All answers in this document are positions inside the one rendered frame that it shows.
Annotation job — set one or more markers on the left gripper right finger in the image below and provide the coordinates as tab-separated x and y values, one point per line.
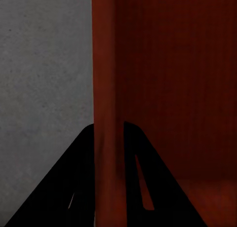
172	207

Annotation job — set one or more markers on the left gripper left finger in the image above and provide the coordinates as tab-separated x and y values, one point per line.
65	197

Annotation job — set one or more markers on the storage box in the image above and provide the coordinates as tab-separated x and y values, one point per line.
169	67

